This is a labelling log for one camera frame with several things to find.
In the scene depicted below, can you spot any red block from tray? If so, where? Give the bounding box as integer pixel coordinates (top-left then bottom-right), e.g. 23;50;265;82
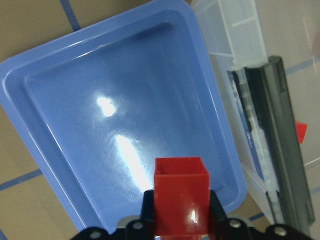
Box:
154;157;210;240

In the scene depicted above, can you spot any red block in box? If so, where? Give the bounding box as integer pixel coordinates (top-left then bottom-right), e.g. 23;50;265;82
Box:
295;121;308;144

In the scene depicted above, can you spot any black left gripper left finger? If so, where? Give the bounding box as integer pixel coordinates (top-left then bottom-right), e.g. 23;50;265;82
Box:
139;190;155;223

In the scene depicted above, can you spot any black box latch handle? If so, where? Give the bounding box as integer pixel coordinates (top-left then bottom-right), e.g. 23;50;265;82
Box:
244;55;315;231

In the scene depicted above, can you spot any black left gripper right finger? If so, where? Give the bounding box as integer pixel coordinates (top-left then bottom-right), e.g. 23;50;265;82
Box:
209;190;227;223

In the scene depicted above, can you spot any clear plastic storage box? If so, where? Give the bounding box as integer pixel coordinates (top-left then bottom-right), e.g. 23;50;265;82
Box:
191;0;320;231

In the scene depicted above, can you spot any blue plastic tray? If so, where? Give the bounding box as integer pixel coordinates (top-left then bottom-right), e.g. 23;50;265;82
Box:
0;0;247;232

